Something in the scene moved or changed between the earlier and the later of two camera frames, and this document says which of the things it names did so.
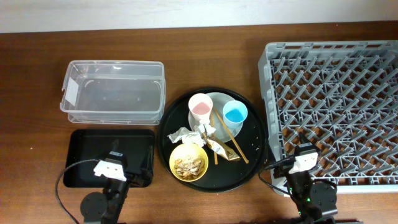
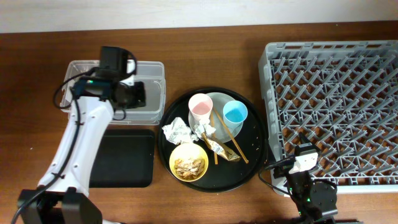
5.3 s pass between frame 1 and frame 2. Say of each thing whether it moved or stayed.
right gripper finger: stayed
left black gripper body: moved
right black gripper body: stayed
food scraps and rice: stayed
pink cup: stayed
